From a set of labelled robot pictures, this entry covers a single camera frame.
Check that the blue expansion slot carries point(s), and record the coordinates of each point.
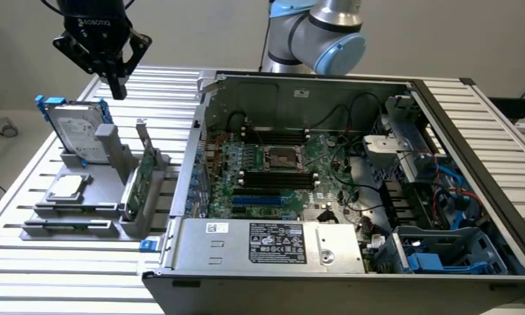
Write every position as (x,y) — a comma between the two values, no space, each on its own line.
(258,199)

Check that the open black PC case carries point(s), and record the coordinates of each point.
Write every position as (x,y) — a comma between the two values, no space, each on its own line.
(332,295)

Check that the grey parts rack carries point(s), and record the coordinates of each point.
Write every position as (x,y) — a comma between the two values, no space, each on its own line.
(114,154)

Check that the hard disk with blue frame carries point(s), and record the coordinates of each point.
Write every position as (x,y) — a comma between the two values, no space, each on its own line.
(76,128)

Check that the silver power supply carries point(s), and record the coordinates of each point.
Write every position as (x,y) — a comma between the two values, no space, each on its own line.
(232,249)

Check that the blue case latch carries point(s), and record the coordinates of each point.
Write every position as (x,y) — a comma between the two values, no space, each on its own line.
(148,246)

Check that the black table end cap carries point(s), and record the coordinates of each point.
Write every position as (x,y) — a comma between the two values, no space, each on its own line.
(467,82)

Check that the silver CPU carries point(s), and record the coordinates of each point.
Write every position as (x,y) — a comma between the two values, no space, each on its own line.
(70,187)

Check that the black RAM slot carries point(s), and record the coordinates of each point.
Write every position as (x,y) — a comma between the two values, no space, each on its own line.
(278,187)
(276,129)
(276,137)
(276,133)
(278,182)
(278,178)
(278,173)

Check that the silver chipset heatsink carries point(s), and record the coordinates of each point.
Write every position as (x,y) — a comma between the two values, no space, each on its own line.
(318,215)

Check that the grey caster wheel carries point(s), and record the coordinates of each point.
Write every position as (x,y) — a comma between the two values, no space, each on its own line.
(8,129)

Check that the grey disk bay cage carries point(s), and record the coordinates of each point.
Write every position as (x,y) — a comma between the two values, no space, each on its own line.
(490,249)

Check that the blue disk caddy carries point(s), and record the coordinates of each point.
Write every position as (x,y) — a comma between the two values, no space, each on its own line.
(424,262)

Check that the black expansion slot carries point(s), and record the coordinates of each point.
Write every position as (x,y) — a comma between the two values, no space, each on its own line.
(258,192)

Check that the green motherboard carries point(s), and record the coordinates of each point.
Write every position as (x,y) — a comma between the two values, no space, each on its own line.
(328,170)

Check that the silver drive bay bracket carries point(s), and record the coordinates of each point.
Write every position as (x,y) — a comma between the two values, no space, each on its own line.
(403,144)

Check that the green graphics card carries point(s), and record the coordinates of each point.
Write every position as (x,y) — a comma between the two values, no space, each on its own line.
(140,183)

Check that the CPU socket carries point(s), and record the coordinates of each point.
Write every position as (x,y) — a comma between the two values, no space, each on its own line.
(283,158)

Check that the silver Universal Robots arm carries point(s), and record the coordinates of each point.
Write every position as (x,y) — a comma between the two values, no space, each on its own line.
(319,33)

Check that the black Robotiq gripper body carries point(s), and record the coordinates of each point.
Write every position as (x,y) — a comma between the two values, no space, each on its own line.
(98,31)

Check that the black and white bracket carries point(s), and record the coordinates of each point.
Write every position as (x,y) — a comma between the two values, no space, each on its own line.
(514,105)

